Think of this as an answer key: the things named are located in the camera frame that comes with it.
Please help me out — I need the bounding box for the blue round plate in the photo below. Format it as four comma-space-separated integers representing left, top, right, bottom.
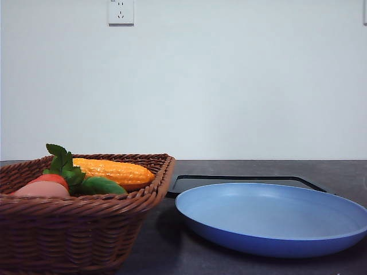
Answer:
175, 183, 367, 258

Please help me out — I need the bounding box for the brown egg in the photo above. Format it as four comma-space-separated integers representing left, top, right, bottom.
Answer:
16, 181, 70, 198

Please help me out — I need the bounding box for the brown wicker basket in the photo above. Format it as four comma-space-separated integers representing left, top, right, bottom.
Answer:
0, 153, 176, 275

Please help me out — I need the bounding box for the black rectangular tray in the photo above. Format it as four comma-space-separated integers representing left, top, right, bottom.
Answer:
166, 175, 327, 199

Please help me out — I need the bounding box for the yellow plastic corn cob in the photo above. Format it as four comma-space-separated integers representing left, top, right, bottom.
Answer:
73, 158, 155, 186

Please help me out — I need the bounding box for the green plastic pepper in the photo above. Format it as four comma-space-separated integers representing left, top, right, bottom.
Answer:
73, 176, 127, 195

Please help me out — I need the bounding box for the red plastic carrot with leaves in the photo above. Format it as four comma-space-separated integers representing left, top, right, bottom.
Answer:
11, 144, 85, 196

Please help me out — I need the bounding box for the white wall power socket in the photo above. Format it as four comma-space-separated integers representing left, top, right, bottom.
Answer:
108, 0, 135, 27

